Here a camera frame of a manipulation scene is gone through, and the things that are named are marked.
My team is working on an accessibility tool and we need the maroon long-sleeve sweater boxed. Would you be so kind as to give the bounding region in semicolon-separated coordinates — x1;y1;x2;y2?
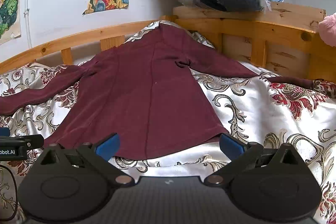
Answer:
0;23;316;161

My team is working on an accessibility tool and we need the pink fluffy cloth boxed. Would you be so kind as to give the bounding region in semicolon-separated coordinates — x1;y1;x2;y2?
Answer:
318;13;336;47

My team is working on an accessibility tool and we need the black cable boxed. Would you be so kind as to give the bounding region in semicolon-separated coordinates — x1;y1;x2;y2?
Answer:
0;164;19;222

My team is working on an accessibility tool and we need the wooden bed frame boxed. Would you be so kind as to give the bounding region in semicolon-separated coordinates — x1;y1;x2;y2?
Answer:
1;2;335;82

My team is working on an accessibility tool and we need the white wall pipe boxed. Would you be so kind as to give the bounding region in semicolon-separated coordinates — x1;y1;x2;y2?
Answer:
24;0;33;49

